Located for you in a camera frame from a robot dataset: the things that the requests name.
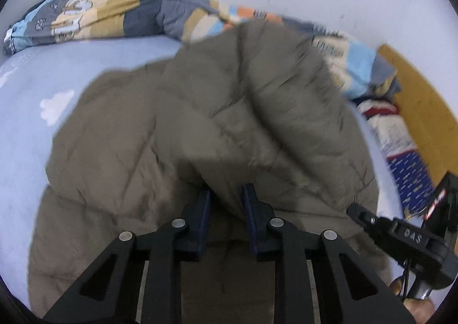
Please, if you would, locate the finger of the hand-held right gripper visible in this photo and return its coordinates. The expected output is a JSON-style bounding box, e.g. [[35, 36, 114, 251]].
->
[[346, 202, 398, 251]]

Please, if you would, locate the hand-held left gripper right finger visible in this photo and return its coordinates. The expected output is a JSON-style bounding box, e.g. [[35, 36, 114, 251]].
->
[[240, 183, 417, 324]]

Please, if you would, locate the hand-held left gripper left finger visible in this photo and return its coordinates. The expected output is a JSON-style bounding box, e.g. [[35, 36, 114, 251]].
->
[[43, 189, 212, 324]]

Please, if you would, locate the brown puffer jacket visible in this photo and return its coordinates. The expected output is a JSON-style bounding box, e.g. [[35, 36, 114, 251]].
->
[[28, 19, 394, 324]]

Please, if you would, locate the person's right hand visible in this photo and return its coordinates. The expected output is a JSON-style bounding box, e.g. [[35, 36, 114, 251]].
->
[[388, 276, 435, 323]]

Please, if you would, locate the navy star print pillow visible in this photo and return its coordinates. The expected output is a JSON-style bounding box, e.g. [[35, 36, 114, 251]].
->
[[356, 99, 439, 219]]

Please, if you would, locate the wooden headboard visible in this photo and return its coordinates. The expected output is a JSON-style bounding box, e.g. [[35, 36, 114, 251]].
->
[[377, 43, 458, 185]]

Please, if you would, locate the patchwork cartoon quilt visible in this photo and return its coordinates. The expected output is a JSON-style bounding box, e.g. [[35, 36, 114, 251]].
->
[[3, 0, 403, 99]]

